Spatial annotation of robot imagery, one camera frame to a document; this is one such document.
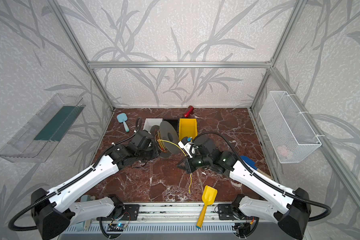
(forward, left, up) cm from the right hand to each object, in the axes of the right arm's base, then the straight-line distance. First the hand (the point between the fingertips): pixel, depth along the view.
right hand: (177, 161), depth 68 cm
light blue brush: (+46, +47, -22) cm, 69 cm away
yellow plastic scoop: (-10, -16, -22) cm, 29 cm away
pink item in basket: (+6, -51, -1) cm, 52 cm away
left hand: (+9, +8, -3) cm, 12 cm away
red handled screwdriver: (+50, -4, -20) cm, 54 cm away
